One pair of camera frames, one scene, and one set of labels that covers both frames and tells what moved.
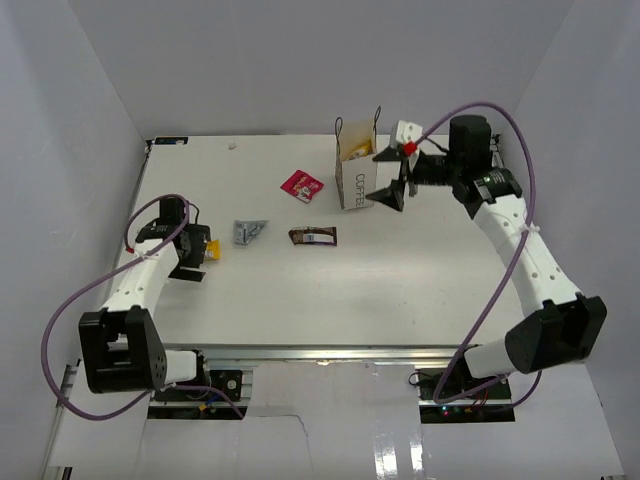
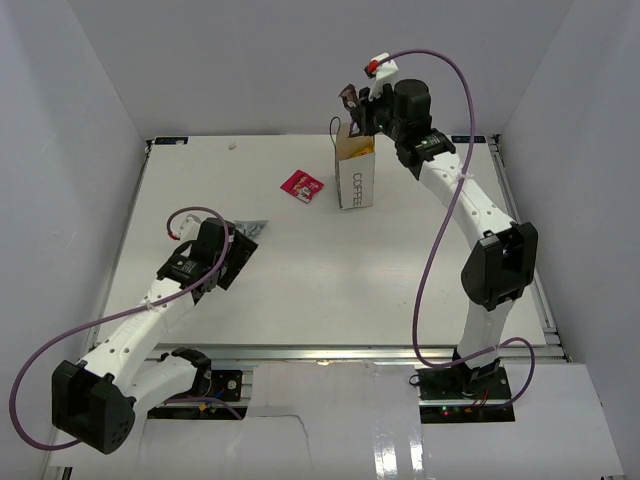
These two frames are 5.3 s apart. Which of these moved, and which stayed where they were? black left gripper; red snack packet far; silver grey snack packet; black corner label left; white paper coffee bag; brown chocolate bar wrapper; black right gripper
Moved: brown chocolate bar wrapper; black left gripper; black right gripper
Stayed: red snack packet far; white paper coffee bag; silver grey snack packet; black corner label left
